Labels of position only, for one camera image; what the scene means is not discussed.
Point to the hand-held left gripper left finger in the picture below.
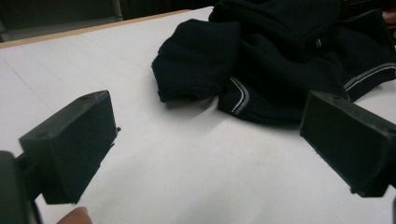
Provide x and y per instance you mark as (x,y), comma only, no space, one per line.
(71,146)

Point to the white table cover sheet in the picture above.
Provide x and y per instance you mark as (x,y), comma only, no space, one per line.
(186,171)

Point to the navy knit sweater white stripes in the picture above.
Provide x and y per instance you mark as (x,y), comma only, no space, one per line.
(264,56)

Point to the white-legged background desk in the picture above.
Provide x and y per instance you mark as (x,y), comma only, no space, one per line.
(117,9)

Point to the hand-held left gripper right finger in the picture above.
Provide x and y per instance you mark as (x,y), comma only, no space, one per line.
(348,143)

